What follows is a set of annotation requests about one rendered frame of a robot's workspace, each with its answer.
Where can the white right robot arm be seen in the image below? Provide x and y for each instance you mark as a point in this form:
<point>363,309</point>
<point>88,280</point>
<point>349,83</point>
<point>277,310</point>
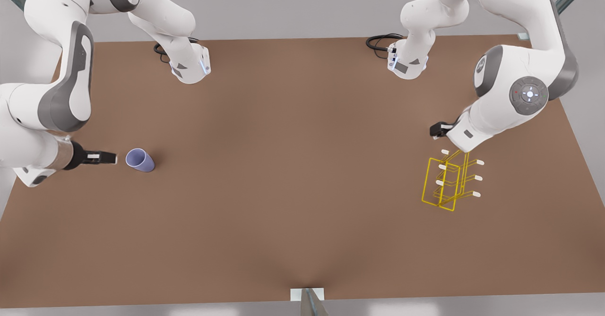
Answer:
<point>66,84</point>

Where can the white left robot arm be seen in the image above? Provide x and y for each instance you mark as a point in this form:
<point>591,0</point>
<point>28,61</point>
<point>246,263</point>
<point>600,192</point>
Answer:
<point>515,80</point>

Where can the lavender plastic cup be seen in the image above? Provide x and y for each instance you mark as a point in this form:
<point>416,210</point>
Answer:
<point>140,159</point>

